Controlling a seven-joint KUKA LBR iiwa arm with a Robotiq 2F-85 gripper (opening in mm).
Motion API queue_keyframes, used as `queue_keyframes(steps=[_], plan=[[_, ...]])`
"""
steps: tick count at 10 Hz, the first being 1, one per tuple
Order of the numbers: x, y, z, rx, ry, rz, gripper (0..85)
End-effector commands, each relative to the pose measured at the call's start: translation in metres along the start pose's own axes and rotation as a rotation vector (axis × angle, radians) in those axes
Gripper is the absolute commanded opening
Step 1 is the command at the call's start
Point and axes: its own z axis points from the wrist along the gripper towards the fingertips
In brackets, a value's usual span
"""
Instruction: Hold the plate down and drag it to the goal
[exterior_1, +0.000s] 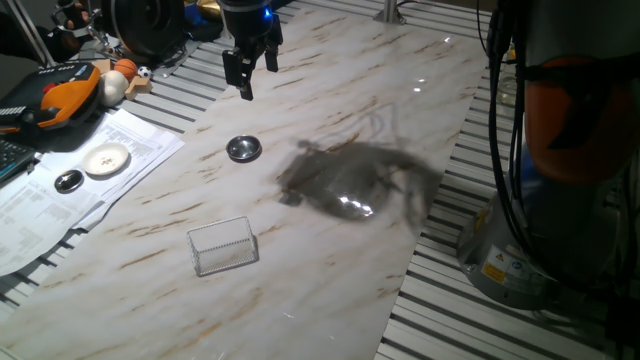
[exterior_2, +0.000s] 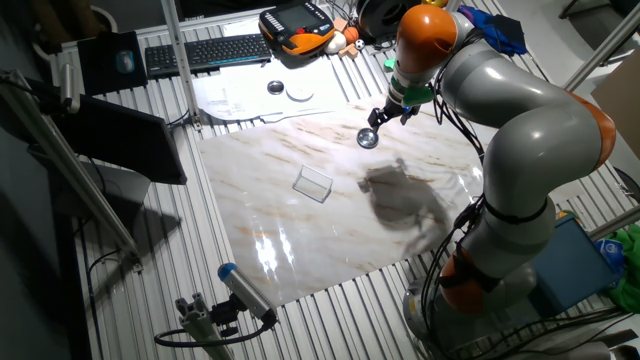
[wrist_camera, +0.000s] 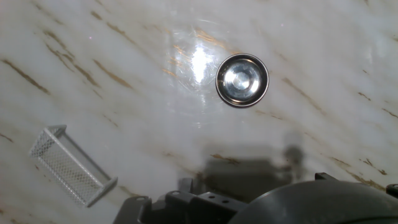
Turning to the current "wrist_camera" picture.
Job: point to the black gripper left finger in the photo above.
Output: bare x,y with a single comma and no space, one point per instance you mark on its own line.
192,208

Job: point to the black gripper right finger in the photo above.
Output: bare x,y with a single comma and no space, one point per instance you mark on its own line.
321,176

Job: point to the small round steel plate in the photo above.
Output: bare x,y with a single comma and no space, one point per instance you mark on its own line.
242,80

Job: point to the marble pattern board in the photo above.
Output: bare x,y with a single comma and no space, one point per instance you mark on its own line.
124,93

